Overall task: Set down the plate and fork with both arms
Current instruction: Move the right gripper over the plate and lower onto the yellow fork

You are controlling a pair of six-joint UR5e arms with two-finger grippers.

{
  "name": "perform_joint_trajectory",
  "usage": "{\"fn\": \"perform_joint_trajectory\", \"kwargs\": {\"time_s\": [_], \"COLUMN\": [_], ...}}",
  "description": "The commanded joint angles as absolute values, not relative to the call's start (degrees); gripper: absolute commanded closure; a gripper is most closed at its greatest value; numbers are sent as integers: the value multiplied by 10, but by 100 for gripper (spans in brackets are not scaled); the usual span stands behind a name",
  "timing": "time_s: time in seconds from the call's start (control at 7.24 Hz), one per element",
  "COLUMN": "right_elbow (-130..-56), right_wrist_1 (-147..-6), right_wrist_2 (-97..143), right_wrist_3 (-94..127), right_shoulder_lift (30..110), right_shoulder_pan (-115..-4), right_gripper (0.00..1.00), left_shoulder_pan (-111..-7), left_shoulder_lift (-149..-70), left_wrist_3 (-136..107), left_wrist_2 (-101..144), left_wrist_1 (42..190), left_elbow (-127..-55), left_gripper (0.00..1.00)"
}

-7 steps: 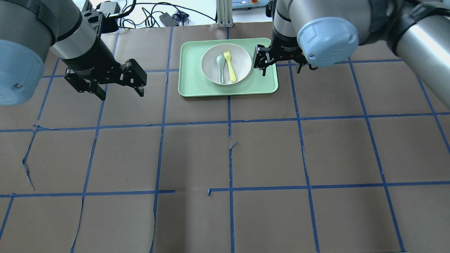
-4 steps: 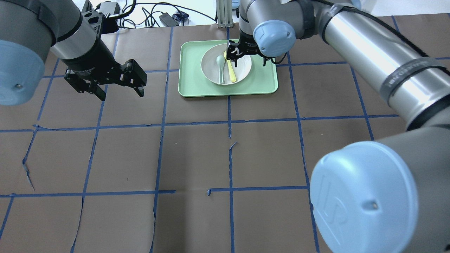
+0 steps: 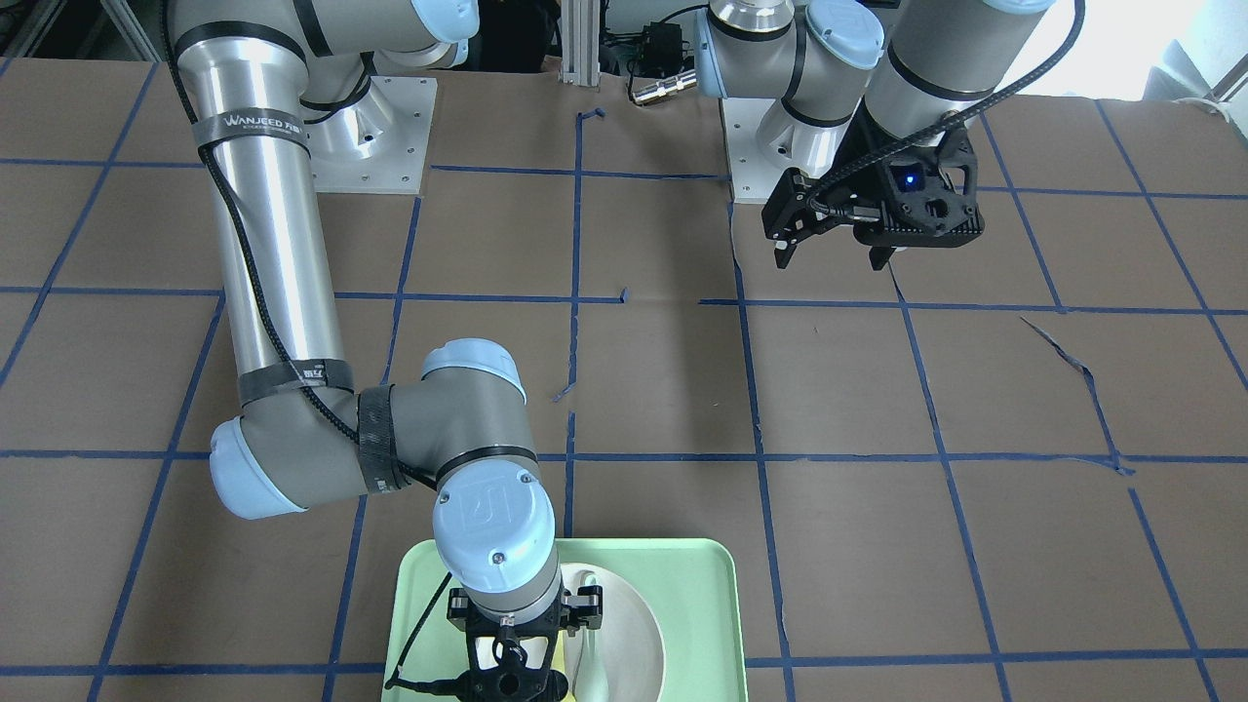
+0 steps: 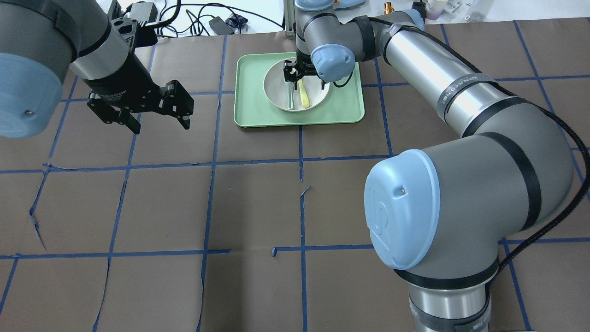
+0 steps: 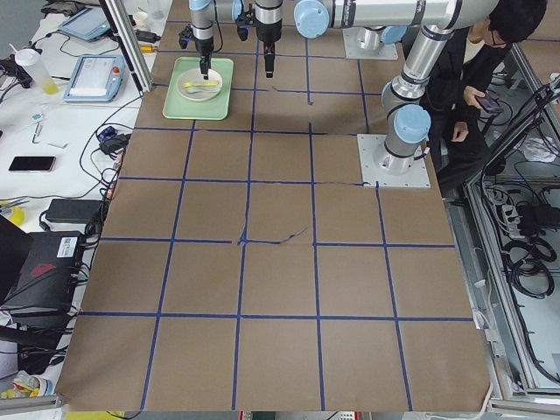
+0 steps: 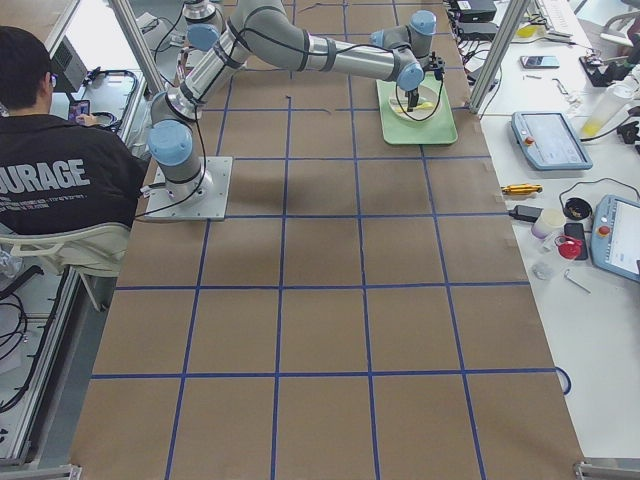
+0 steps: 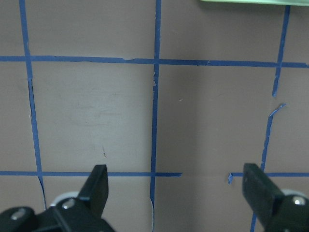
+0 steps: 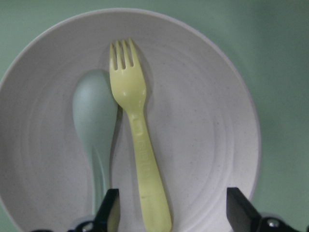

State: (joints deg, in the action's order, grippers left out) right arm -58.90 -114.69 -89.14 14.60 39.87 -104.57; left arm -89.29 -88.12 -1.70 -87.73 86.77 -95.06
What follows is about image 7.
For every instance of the light green plastic tray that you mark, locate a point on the light green plastic tray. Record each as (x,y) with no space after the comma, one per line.
(271,2)

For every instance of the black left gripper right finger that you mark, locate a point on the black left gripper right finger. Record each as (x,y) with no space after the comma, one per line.
(278,210)

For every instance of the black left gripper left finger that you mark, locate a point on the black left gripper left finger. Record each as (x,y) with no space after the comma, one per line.
(72,214)

